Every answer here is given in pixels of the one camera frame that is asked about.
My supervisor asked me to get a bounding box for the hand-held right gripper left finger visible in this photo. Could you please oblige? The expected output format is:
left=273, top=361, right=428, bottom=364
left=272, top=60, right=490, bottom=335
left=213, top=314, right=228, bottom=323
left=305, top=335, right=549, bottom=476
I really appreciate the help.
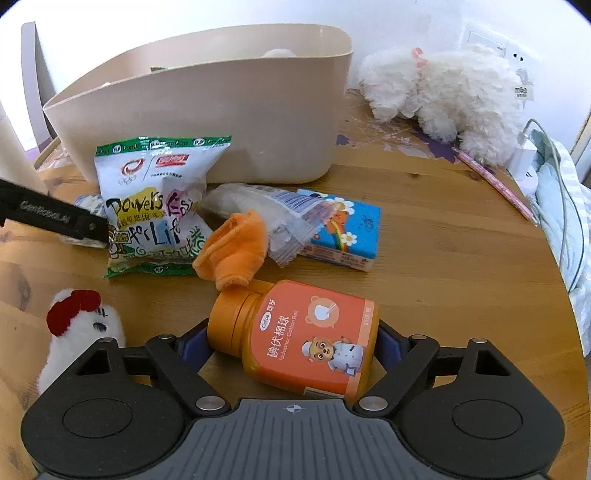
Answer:
left=74, top=318, right=232, bottom=418

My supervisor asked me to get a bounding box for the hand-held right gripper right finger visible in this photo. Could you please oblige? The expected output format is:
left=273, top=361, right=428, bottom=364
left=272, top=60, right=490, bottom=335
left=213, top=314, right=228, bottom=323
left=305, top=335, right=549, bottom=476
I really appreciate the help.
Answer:
left=353, top=320, right=513, bottom=416

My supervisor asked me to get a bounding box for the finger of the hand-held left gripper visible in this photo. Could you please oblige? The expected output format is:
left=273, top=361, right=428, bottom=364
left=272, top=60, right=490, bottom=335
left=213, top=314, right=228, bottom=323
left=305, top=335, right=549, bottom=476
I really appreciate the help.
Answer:
left=0, top=179, right=110, bottom=249

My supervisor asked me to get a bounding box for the orange cotton ball bottle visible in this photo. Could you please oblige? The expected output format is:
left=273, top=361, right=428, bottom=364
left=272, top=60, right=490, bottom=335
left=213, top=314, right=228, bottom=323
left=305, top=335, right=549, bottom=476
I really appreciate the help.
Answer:
left=208, top=279, right=382, bottom=404

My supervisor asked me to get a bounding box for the green and white snack bag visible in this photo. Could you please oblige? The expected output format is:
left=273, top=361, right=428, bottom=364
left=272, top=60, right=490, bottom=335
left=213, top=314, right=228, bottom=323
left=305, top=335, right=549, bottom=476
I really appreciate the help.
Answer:
left=95, top=135, right=233, bottom=279

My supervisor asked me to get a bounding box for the beige plastic storage bin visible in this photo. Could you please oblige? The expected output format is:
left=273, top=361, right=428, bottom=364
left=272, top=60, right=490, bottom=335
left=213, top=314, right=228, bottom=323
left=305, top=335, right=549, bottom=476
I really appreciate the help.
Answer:
left=42, top=23, right=354, bottom=183

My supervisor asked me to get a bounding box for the wooden desktop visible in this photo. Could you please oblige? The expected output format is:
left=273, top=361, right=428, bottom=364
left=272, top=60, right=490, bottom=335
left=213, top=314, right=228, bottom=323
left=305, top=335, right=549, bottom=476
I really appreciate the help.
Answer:
left=0, top=88, right=583, bottom=480

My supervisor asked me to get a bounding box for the blue printed packet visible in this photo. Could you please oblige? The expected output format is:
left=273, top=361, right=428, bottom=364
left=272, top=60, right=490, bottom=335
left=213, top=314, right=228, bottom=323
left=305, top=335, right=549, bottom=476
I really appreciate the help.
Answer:
left=74, top=194, right=108, bottom=219

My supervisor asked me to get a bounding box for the tan cardboard piece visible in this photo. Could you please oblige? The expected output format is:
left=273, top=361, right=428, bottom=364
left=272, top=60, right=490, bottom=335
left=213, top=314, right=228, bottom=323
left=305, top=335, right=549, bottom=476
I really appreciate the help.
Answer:
left=34, top=137, right=63, bottom=172

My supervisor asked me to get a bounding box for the white thermos bottle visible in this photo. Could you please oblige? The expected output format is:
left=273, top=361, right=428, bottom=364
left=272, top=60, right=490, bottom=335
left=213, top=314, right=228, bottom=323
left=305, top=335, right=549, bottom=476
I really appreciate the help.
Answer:
left=0, top=99, right=49, bottom=197

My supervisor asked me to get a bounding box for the orange cloth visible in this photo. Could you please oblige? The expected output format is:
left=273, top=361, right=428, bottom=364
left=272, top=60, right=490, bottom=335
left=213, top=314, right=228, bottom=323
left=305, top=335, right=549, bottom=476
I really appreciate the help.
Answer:
left=192, top=210, right=270, bottom=291

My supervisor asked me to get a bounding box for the white plush toy red comb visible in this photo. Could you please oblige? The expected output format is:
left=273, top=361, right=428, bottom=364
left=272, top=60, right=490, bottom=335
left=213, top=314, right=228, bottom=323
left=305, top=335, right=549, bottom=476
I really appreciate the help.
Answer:
left=37, top=288, right=126, bottom=393

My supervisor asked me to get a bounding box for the blue cartoon tissue pack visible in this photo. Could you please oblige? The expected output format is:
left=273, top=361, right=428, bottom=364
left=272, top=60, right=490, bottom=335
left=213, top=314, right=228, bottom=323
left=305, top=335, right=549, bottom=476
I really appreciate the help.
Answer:
left=295, top=188, right=383, bottom=272

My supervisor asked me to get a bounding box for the clear plastic bag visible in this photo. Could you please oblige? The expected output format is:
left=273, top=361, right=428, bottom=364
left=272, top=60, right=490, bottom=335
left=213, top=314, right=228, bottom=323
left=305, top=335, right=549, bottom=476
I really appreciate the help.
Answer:
left=201, top=183, right=334, bottom=268

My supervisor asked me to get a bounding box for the pink pencil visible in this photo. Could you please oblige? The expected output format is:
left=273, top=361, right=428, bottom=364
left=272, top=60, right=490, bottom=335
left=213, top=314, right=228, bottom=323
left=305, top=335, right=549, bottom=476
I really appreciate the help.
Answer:
left=455, top=148, right=537, bottom=221

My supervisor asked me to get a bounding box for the light blue cloth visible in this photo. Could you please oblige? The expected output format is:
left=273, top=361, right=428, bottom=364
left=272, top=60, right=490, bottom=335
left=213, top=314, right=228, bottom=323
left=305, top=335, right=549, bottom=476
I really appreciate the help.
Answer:
left=529, top=129, right=591, bottom=296

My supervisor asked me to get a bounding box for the white charger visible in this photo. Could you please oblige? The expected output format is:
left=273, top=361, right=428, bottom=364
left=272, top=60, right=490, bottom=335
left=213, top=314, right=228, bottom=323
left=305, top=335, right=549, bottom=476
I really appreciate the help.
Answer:
left=508, top=133, right=542, bottom=195

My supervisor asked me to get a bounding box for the white fluffy plush dog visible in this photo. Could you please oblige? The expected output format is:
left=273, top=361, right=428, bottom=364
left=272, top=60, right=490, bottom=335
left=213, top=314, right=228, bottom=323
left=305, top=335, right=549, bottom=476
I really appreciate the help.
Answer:
left=358, top=45, right=525, bottom=167

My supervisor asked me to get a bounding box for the white charging cable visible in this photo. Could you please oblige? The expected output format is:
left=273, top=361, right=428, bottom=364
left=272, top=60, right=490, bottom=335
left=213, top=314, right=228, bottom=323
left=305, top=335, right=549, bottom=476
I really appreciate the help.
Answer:
left=519, top=117, right=591, bottom=296

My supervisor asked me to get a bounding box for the white wall socket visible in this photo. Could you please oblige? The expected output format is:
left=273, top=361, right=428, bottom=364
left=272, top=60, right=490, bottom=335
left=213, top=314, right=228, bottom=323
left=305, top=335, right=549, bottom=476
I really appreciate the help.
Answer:
left=464, top=30, right=539, bottom=100

